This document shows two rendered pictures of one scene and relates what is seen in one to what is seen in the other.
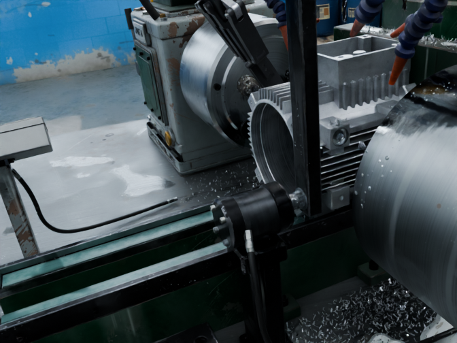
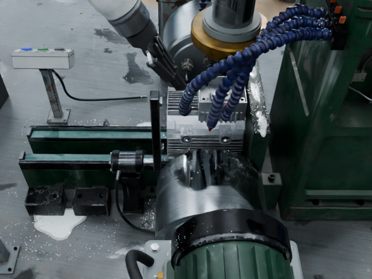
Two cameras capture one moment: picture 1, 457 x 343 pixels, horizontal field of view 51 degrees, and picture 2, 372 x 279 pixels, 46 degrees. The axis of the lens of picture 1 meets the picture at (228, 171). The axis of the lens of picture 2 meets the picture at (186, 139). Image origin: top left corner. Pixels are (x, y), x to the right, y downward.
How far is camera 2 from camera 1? 0.72 m
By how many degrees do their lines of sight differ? 26
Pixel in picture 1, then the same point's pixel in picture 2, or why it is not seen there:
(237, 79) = (182, 59)
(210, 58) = (170, 42)
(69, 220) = (86, 87)
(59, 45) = not seen: outside the picture
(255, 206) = (125, 162)
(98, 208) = (104, 84)
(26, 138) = (58, 62)
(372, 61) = not seen: hidden behind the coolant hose
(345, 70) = (203, 107)
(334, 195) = not seen: hidden behind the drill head
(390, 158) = (164, 177)
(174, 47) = (168, 8)
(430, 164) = (166, 191)
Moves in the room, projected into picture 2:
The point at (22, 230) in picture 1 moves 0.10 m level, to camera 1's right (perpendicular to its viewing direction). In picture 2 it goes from (52, 99) to (79, 106)
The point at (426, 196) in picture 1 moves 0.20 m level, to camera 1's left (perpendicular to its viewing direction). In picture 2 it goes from (160, 201) to (77, 176)
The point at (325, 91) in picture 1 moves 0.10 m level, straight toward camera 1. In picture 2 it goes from (193, 110) to (171, 135)
